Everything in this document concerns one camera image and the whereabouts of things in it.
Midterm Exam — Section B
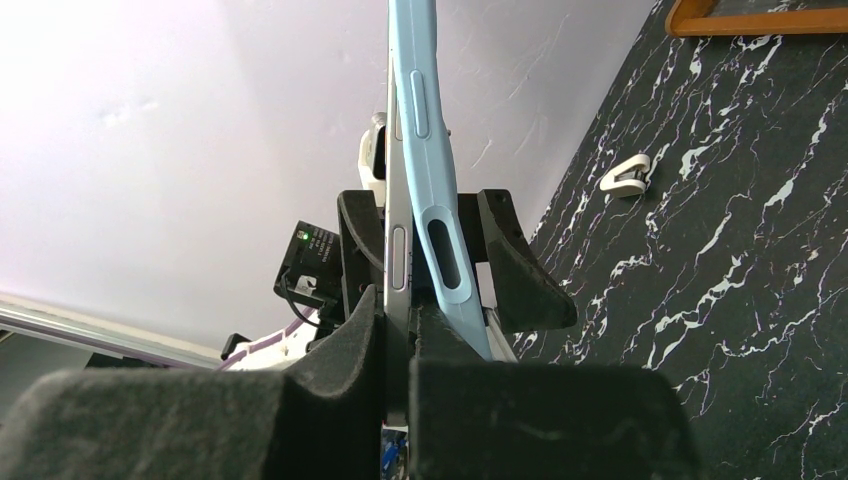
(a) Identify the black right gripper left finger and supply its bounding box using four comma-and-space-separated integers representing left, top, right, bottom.
1, 288, 383, 479

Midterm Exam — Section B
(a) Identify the light blue phone case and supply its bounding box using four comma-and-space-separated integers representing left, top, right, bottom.
388, 1, 493, 361

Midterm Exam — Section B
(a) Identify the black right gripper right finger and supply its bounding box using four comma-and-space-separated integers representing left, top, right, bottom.
408, 305, 703, 479

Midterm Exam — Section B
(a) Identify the orange wooden shelf rack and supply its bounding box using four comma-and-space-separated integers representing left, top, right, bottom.
665, 0, 847, 37

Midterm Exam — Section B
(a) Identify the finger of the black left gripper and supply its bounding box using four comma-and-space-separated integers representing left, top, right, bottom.
458, 189, 577, 334

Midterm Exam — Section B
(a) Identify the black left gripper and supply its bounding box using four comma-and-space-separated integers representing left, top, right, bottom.
274, 190, 385, 328

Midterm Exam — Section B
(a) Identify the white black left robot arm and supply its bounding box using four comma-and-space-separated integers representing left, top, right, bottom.
222, 189, 577, 371

